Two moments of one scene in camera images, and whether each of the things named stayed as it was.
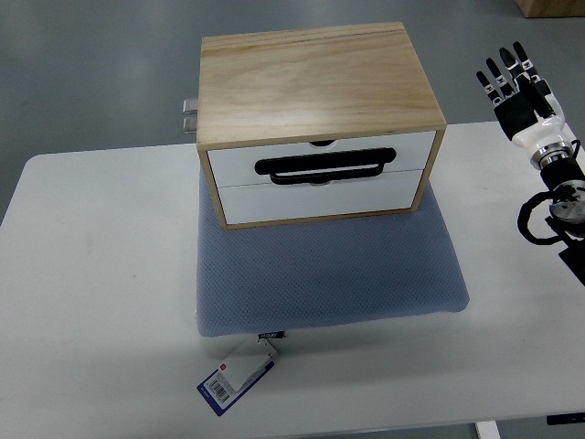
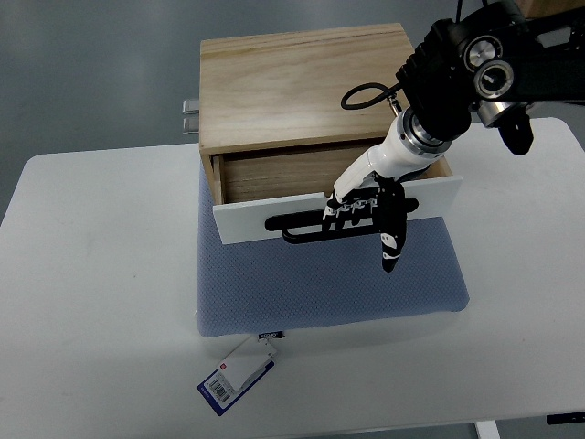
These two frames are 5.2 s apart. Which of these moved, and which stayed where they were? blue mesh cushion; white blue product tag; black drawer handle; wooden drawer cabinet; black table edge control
Moved: black drawer handle
Stayed: blue mesh cushion; black table edge control; wooden drawer cabinet; white blue product tag
